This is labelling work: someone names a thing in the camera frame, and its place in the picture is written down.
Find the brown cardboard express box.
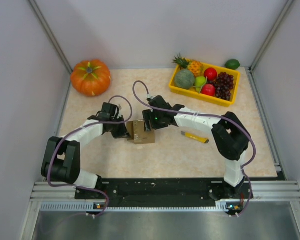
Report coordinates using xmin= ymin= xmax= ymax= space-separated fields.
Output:
xmin=126 ymin=119 xmax=156 ymax=145

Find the yellow utility knife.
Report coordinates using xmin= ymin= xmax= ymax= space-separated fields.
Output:
xmin=181 ymin=131 xmax=210 ymax=144

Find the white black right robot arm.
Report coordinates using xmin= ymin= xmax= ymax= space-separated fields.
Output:
xmin=142 ymin=95 xmax=250 ymax=198

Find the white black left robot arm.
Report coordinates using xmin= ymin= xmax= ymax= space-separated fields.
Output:
xmin=41 ymin=102 xmax=131 ymax=199

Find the yellow plastic tray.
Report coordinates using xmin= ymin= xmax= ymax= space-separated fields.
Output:
xmin=168 ymin=62 xmax=241 ymax=107

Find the green netted melon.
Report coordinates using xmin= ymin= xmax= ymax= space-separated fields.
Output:
xmin=174 ymin=69 xmax=196 ymax=90

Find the orange pumpkin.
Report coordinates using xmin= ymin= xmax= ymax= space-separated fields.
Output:
xmin=70 ymin=59 xmax=112 ymax=97

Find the green pear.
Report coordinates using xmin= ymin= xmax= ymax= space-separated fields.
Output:
xmin=194 ymin=76 xmax=207 ymax=93

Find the red apple at front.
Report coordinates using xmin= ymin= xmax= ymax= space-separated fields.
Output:
xmin=200 ymin=84 xmax=216 ymax=97

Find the red apple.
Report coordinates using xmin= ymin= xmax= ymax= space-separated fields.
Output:
xmin=200 ymin=84 xmax=216 ymax=97
xmin=203 ymin=67 xmax=218 ymax=81

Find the small pineapple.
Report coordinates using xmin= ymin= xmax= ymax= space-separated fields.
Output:
xmin=172 ymin=53 xmax=204 ymax=77

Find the red apple at back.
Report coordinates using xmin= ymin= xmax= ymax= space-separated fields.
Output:
xmin=203 ymin=67 xmax=218 ymax=81

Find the dark purple grape bunch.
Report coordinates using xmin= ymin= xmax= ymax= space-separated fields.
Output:
xmin=207 ymin=72 xmax=234 ymax=101

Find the green lime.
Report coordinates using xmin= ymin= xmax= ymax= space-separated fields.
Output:
xmin=224 ymin=59 xmax=241 ymax=70

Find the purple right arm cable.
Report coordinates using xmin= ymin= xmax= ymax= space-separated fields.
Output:
xmin=132 ymin=80 xmax=257 ymax=217

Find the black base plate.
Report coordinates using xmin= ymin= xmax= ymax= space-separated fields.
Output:
xmin=74 ymin=177 xmax=254 ymax=208

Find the grey slotted cable duct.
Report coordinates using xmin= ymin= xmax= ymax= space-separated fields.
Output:
xmin=39 ymin=199 xmax=243 ymax=213

